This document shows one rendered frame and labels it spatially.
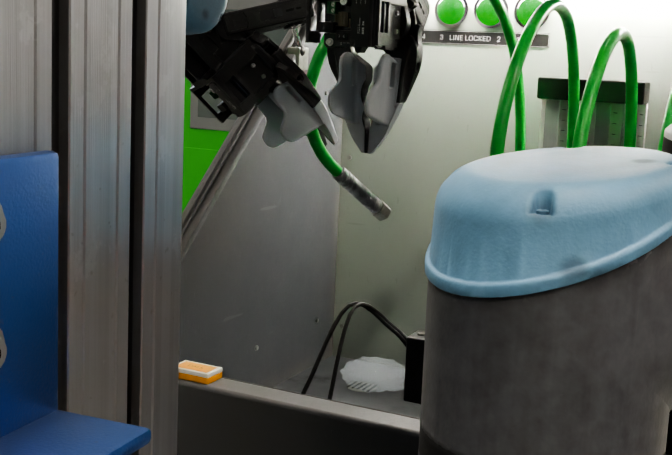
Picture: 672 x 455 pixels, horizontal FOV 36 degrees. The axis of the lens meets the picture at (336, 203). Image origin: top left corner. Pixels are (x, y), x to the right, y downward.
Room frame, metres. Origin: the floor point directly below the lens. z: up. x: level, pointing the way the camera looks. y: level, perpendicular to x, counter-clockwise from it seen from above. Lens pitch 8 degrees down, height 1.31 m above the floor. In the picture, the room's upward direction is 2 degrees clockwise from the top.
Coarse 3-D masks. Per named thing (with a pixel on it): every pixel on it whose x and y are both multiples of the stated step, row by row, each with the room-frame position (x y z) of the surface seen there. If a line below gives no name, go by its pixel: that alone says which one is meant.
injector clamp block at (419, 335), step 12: (408, 336) 1.20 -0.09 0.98; (420, 336) 1.20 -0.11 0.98; (408, 348) 1.19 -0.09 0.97; (420, 348) 1.19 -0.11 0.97; (408, 360) 1.19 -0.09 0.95; (420, 360) 1.19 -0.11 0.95; (408, 372) 1.19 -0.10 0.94; (420, 372) 1.18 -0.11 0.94; (408, 384) 1.19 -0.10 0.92; (420, 384) 1.18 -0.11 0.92; (408, 396) 1.19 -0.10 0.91; (420, 396) 1.18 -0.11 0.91
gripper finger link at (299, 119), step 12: (288, 84) 1.11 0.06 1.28; (276, 96) 1.11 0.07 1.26; (288, 96) 1.12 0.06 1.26; (300, 96) 1.12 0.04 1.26; (288, 108) 1.11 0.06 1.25; (300, 108) 1.12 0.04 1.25; (312, 108) 1.12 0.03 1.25; (324, 108) 1.12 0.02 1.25; (288, 120) 1.11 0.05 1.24; (300, 120) 1.12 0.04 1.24; (312, 120) 1.12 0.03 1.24; (324, 120) 1.13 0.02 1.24; (288, 132) 1.11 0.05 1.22; (300, 132) 1.11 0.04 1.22; (324, 132) 1.14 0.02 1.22
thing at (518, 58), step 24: (552, 0) 1.18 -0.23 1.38; (528, 24) 1.12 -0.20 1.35; (528, 48) 1.10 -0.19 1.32; (576, 48) 1.28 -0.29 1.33; (576, 72) 1.30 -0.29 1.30; (504, 96) 1.06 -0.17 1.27; (576, 96) 1.31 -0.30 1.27; (504, 120) 1.04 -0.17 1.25; (576, 120) 1.31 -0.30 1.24; (504, 144) 1.04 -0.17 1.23
